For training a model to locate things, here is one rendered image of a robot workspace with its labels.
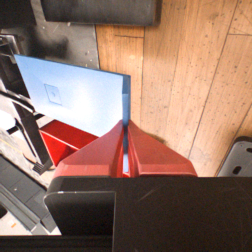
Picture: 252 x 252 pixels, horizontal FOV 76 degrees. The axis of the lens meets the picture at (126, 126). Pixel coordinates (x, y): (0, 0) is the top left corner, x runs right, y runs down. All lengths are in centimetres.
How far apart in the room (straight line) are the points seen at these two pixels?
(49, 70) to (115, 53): 9
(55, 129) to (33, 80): 16
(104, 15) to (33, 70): 10
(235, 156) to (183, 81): 11
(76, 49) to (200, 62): 18
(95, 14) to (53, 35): 11
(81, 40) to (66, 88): 11
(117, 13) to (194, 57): 9
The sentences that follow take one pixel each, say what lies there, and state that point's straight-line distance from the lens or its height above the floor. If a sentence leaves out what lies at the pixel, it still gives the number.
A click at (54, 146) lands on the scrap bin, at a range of 41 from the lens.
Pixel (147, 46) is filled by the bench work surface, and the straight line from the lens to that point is 21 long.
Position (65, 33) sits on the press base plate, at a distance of 29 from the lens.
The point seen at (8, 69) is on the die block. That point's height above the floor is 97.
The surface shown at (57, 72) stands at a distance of 17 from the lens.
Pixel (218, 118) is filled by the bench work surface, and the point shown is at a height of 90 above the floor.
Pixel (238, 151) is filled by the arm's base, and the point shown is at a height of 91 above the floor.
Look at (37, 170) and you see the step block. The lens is 47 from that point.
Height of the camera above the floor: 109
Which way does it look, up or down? 43 degrees down
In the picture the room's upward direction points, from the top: 135 degrees counter-clockwise
